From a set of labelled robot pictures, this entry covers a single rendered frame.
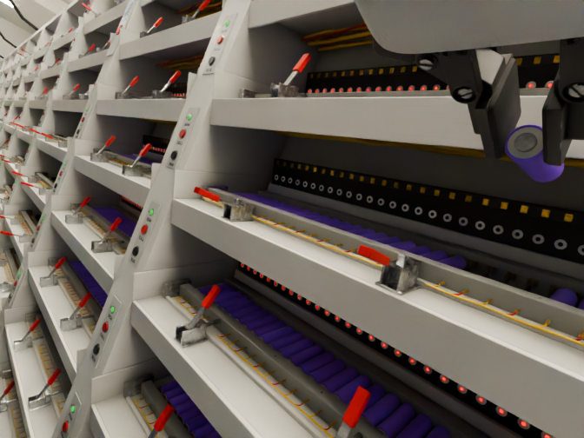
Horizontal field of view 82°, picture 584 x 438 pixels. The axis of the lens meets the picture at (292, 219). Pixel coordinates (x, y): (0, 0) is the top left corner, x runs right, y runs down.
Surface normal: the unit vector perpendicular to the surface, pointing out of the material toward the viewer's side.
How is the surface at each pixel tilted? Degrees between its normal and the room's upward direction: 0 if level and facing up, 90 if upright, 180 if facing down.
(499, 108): 89
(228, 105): 108
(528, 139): 101
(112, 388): 90
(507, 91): 89
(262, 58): 90
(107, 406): 18
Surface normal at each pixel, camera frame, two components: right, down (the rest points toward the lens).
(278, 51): 0.69, 0.24
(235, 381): 0.15, -0.97
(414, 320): -0.71, 0.04
